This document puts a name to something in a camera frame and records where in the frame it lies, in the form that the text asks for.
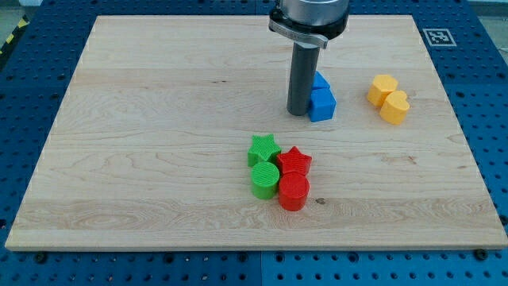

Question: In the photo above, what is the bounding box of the blue triangular block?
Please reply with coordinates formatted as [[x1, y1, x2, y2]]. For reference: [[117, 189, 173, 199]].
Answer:
[[312, 71, 330, 90]]

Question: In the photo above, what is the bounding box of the green star block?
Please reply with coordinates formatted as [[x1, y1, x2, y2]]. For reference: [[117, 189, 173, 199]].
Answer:
[[248, 133, 282, 167]]

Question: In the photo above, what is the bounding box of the yellow heart block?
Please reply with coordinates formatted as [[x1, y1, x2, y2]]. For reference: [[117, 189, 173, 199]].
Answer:
[[379, 91, 410, 125]]

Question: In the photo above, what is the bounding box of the blue cube block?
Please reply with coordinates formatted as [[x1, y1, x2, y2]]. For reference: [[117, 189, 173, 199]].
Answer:
[[308, 88, 337, 122]]

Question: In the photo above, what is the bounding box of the red star block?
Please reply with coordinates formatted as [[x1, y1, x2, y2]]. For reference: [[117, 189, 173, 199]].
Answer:
[[276, 146, 313, 176]]

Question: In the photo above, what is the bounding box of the light wooden board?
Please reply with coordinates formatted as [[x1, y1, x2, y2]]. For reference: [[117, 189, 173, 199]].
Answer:
[[6, 15, 507, 251]]

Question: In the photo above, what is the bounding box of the white fiducial marker tag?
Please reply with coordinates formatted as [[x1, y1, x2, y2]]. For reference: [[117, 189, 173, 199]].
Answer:
[[422, 28, 456, 47]]

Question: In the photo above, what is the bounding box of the grey cylindrical pointer rod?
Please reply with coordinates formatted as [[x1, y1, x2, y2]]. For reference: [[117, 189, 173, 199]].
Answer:
[[287, 41, 320, 116]]

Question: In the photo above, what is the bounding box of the yellow hexagon block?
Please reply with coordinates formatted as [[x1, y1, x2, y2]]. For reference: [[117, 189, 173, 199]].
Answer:
[[367, 74, 398, 107]]

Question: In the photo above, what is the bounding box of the red cylinder block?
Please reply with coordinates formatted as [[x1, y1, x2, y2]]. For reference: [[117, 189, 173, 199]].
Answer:
[[279, 172, 310, 211]]

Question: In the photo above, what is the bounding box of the green cylinder block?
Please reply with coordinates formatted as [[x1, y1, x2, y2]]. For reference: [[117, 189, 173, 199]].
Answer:
[[251, 162, 279, 199]]

